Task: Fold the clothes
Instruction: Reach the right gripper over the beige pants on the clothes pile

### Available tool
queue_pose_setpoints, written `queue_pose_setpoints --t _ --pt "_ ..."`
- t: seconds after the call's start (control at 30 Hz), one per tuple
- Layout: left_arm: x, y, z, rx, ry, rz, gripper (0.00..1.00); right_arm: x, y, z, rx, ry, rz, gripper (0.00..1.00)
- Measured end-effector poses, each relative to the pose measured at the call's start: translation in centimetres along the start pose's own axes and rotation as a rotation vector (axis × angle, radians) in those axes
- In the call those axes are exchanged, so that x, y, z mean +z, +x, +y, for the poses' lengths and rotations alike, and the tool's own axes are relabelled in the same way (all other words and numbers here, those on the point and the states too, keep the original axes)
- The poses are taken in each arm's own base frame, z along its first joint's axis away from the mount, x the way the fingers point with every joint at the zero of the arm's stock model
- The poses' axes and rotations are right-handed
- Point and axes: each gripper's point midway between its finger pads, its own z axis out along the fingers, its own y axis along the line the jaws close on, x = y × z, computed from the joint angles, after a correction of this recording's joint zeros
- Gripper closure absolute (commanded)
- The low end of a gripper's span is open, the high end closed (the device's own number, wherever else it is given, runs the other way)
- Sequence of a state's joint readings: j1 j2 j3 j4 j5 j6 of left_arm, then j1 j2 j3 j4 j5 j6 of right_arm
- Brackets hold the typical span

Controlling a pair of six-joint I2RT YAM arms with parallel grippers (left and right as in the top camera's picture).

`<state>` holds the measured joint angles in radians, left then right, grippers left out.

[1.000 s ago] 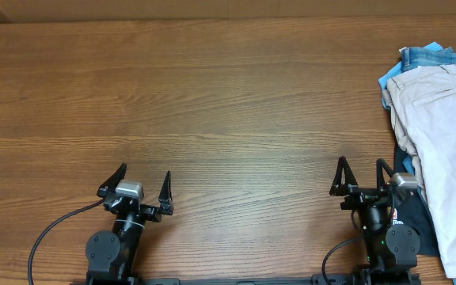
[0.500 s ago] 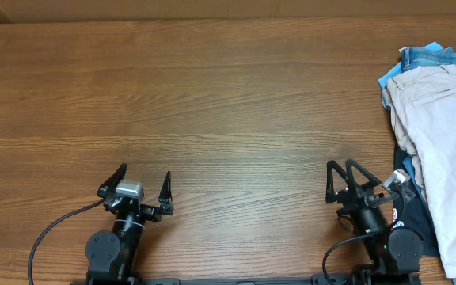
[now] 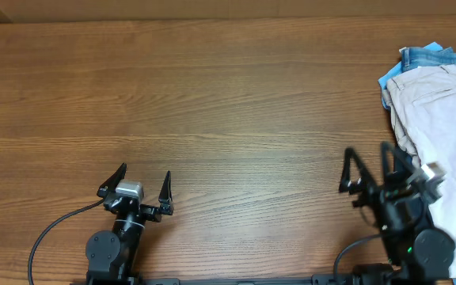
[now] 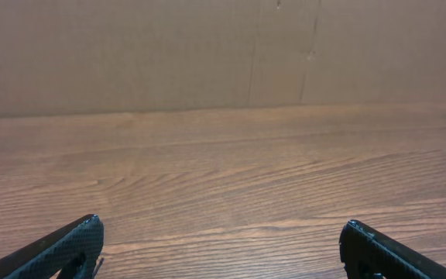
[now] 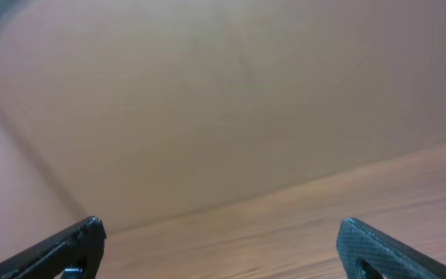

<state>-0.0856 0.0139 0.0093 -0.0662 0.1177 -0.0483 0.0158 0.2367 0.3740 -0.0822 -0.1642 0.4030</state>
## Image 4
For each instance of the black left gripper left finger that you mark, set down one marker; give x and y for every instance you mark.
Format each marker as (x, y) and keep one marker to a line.
(70, 252)

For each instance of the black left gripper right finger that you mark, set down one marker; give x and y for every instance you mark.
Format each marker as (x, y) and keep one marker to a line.
(369, 254)

